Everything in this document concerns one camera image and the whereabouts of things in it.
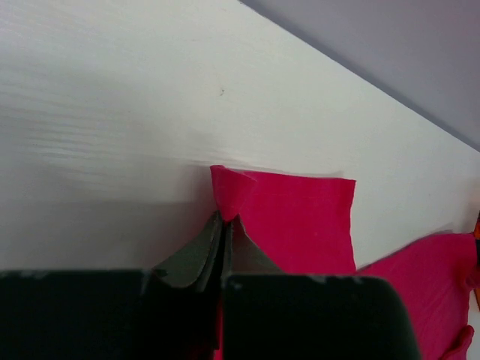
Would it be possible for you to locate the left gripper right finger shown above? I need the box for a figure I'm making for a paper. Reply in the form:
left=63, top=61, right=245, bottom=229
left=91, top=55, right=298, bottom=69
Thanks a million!
left=222, top=218, right=421, bottom=359

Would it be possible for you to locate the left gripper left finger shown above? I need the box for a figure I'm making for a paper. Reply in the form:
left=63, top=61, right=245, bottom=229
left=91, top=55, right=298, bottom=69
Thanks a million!
left=1, top=212, right=224, bottom=359

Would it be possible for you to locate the magenta t shirt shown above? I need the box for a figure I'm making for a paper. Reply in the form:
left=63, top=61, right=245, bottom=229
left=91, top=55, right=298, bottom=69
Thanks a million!
left=211, top=165, right=479, bottom=359

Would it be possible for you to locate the folded orange t shirt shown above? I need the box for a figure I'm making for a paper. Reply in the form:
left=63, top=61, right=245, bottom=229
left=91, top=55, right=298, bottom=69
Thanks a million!
left=473, top=214, right=480, bottom=308

